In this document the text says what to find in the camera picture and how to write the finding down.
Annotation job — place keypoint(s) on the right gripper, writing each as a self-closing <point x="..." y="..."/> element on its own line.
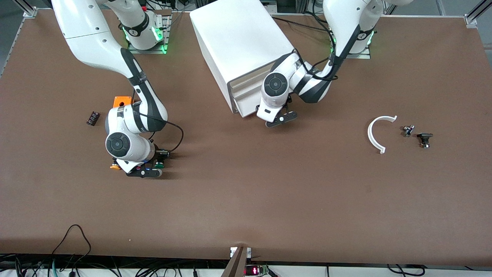
<point x="158" y="154"/>

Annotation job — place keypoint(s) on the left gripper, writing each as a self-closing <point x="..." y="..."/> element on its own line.
<point x="257" y="107"/>

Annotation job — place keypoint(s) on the green push button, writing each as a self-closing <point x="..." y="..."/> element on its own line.
<point x="158" y="165"/>

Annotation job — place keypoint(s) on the lowest white cabinet drawer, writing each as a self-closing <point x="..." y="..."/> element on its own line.
<point x="248" y="109"/>

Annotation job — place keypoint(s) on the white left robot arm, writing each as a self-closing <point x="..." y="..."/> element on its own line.
<point x="346" y="19"/>

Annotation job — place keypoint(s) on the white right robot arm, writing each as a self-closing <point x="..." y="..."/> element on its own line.
<point x="88" y="38"/>

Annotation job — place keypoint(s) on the yellow push button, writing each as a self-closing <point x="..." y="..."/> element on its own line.
<point x="114" y="166"/>

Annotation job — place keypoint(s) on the orange box with hole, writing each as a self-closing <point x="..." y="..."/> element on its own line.
<point x="122" y="100"/>

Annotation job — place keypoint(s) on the small black terminal block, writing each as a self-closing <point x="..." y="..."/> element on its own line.
<point x="93" y="118"/>

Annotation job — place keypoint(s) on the white curved plastic arc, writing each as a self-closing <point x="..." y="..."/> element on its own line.
<point x="371" y="134"/>

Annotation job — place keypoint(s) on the small silver black component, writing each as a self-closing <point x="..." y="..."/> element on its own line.
<point x="408" y="130"/>

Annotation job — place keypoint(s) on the red lit electronic device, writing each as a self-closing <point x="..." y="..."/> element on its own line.
<point x="255" y="270"/>

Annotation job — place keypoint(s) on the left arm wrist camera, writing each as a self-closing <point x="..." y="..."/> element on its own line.
<point x="282" y="119"/>

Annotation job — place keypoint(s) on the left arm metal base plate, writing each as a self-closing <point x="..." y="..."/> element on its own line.
<point x="361" y="55"/>

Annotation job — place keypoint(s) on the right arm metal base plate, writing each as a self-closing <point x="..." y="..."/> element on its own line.
<point x="146" y="50"/>

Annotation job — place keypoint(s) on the small black bracket component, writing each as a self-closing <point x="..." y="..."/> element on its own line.
<point x="424" y="137"/>

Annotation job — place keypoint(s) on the aluminium frame profile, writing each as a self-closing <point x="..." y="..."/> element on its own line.
<point x="29" y="9"/>

